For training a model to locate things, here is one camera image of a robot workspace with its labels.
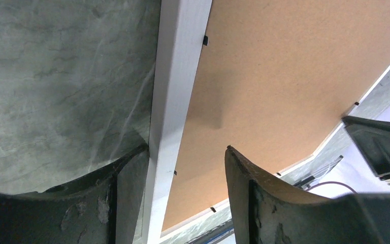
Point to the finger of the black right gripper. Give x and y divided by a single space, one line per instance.
372 138

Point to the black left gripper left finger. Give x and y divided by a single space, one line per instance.
100 207

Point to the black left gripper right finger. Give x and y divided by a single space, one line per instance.
266 209

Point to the brown frame backing board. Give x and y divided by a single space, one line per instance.
273 82

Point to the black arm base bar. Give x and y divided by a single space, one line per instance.
216 234

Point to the aluminium rail frame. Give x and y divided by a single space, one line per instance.
316 175

